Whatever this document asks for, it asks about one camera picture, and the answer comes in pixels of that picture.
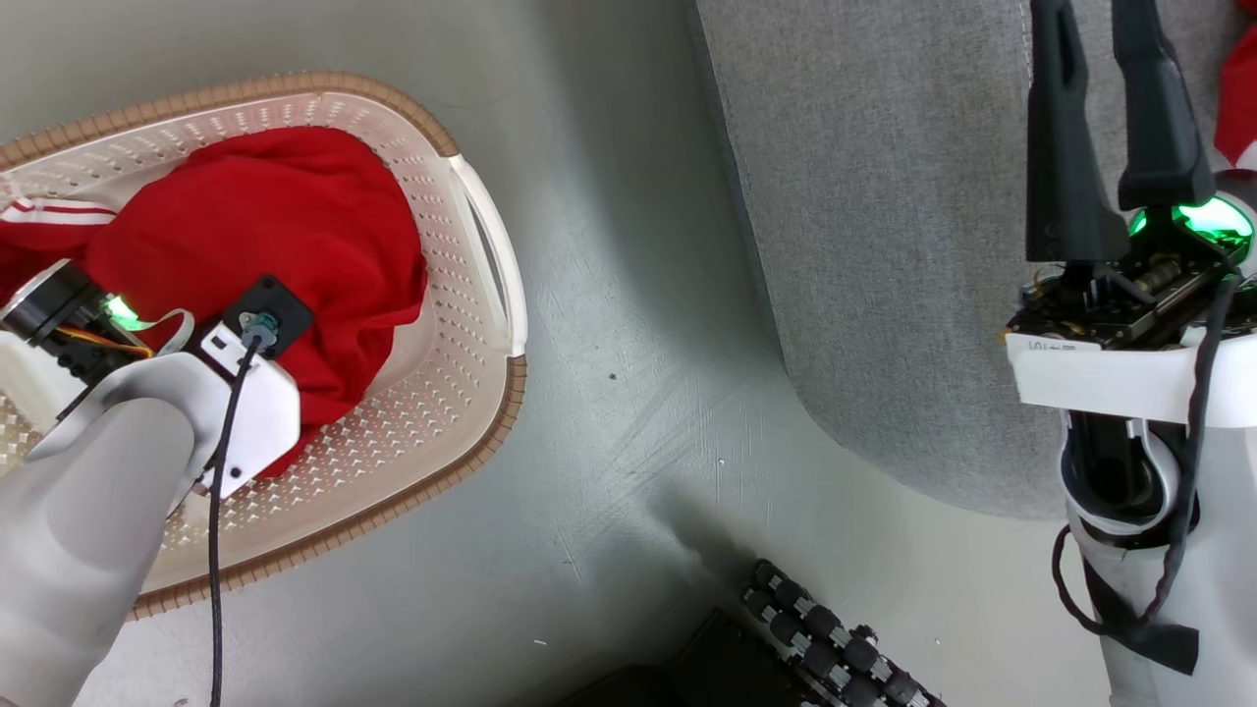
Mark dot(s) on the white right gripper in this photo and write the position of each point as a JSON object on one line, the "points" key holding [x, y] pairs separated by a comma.
{"points": [[1100, 378]]}

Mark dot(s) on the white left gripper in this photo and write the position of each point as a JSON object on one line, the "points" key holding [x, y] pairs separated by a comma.
{"points": [[260, 422]]}

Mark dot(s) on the red garment wide white stripes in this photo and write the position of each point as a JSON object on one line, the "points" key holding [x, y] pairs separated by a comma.
{"points": [[1242, 88]]}

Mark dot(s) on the red white-striped garment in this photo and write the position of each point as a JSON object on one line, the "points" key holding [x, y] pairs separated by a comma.
{"points": [[275, 216]]}

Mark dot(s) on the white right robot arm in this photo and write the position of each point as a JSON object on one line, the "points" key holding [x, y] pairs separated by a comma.
{"points": [[1218, 550]]}

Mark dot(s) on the cream laundry basket brown rim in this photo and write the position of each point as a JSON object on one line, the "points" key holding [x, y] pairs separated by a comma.
{"points": [[452, 412]]}

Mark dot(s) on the grey fabric sofa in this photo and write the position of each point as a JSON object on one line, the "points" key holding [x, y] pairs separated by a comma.
{"points": [[884, 245]]}

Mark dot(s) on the black roller omni wheel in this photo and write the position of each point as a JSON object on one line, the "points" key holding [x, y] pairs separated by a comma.
{"points": [[835, 638]]}

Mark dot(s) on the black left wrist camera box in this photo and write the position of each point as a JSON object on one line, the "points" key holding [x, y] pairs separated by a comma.
{"points": [[285, 309]]}

